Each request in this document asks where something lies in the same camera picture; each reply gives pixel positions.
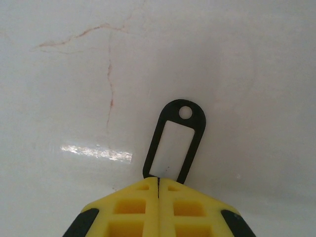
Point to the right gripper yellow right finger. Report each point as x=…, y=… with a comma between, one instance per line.
x=192, y=217

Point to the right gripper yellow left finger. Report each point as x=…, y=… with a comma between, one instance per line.
x=128, y=217

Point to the black key tag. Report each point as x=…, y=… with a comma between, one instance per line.
x=172, y=148

